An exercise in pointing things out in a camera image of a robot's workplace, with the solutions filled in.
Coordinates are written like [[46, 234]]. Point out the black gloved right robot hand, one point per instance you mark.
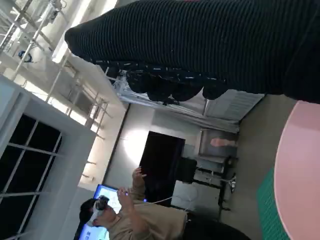
[[200, 45]]

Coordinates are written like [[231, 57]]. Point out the pink bowl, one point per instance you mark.
[[300, 175]]

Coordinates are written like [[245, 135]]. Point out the white louvred cabinet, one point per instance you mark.
[[232, 107]]

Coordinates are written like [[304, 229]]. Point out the pink foot-shaped object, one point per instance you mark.
[[221, 143]]

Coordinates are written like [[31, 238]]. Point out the glass display case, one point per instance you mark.
[[206, 147]]

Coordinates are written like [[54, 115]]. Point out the large black panel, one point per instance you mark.
[[162, 155]]

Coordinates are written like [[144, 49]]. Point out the blue lit monitor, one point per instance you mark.
[[105, 192]]

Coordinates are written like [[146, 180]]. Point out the green cutting mat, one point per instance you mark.
[[267, 212]]

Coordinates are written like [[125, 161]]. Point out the person with headset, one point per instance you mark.
[[140, 220]]

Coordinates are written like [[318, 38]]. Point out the white VR headset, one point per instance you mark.
[[98, 207]]

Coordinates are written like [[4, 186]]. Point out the dark gridded window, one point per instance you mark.
[[25, 150]]

